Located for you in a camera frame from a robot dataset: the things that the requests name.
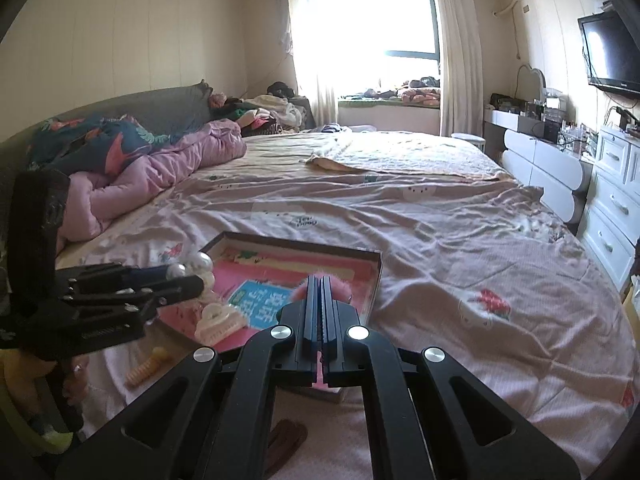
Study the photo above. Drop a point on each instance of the clear cosmetic organiser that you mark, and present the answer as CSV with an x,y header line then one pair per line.
x,y
575,135

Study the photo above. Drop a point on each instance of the beige folded blanket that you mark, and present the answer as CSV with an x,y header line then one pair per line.
x,y
410,155

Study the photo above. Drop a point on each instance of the dark floral blanket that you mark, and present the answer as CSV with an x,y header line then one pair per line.
x,y
100,137

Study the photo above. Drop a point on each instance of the large pearl hair clip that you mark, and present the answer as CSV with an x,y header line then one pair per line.
x,y
197,267

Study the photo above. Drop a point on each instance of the white drawer cabinet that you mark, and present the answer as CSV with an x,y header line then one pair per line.
x,y
615,195

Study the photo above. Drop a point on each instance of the yellow green cloth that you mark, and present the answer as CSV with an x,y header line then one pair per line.
x,y
25,400

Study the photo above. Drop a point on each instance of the dark red hair fork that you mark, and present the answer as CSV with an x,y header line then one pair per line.
x,y
285,442

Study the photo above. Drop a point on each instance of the pile of clothes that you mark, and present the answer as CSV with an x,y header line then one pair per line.
x,y
270,107

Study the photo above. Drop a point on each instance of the pink booklet with teal label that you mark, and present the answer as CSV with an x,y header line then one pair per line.
x,y
260,290

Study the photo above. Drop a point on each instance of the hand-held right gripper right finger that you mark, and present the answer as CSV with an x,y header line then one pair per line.
x,y
390,390

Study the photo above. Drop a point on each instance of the white dressing table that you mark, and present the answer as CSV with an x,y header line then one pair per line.
x,y
540,170

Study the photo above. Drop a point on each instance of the pink quilt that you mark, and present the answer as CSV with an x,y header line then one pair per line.
x,y
150,175

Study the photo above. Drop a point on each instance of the clothes on windowsill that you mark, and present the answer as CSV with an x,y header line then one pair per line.
x,y
405,91

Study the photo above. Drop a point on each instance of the grey headboard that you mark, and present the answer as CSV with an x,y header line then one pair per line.
x,y
150,105

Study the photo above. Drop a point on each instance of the white hair claw clip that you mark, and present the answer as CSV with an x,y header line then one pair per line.
x,y
217,322

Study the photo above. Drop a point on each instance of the black wall television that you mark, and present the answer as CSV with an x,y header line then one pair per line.
x,y
612,52

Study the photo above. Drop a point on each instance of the window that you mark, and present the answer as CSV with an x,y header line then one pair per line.
x,y
400,20

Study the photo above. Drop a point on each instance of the heart shaped mirror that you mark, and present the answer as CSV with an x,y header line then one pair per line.
x,y
531,82

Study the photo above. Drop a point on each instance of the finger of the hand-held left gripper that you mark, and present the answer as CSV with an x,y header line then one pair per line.
x,y
150,294
110,275

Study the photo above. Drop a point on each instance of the person's left hand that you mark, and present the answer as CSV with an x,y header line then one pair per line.
x,y
75,375

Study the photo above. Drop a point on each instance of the bed with pink sheet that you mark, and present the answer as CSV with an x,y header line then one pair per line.
x,y
450,285

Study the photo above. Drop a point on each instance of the cream curtain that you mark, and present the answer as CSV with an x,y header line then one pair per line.
x,y
312,50
455,50

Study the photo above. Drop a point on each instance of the black set-top device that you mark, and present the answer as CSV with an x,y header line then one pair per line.
x,y
625,117

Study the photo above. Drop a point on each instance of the white round stool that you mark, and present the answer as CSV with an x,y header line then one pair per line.
x,y
469,139

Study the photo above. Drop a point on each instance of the black bag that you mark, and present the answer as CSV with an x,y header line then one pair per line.
x,y
506,102

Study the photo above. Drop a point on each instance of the dark shallow cardboard box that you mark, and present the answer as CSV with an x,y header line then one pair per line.
x,y
372,280

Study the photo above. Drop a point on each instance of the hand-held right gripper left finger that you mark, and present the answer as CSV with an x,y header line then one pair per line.
x,y
260,385

